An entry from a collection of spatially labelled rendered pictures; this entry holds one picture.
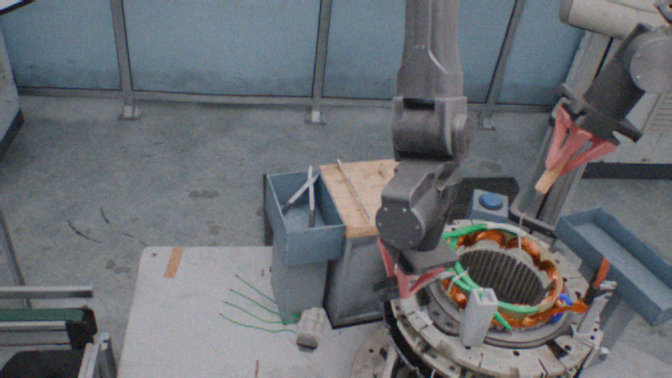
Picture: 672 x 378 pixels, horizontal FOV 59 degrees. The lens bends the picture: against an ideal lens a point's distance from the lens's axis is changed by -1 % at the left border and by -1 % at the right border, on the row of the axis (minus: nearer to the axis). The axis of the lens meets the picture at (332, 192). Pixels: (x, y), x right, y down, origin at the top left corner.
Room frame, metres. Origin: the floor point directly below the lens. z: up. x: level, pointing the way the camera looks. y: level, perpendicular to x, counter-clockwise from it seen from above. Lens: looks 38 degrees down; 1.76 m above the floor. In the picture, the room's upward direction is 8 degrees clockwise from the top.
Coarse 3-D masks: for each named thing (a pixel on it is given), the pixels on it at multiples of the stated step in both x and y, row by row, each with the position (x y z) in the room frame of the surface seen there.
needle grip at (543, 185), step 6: (564, 162) 0.65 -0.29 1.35; (558, 168) 0.65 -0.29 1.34; (546, 174) 0.65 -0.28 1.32; (552, 174) 0.64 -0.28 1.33; (558, 174) 0.65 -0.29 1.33; (540, 180) 0.65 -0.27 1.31; (546, 180) 0.64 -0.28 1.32; (552, 180) 0.64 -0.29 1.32; (540, 186) 0.64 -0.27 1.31; (546, 186) 0.64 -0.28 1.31; (540, 192) 0.64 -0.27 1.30; (546, 192) 0.64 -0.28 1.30
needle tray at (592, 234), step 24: (576, 216) 0.92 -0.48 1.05; (600, 216) 0.94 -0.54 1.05; (576, 240) 0.85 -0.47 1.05; (600, 240) 0.89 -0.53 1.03; (624, 240) 0.88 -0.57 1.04; (600, 264) 0.80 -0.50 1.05; (624, 264) 0.83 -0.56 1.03; (648, 264) 0.83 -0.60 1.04; (624, 288) 0.75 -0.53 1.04; (648, 288) 0.77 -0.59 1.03; (600, 312) 0.77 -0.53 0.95; (624, 312) 0.77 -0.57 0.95; (648, 312) 0.70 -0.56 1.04
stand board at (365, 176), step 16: (384, 160) 1.00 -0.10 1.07; (336, 176) 0.93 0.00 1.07; (352, 176) 0.94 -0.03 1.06; (368, 176) 0.94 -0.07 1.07; (336, 192) 0.88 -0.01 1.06; (368, 192) 0.89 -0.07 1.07; (352, 208) 0.84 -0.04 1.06; (368, 208) 0.84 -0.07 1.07; (352, 224) 0.79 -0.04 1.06; (368, 224) 0.80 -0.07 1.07
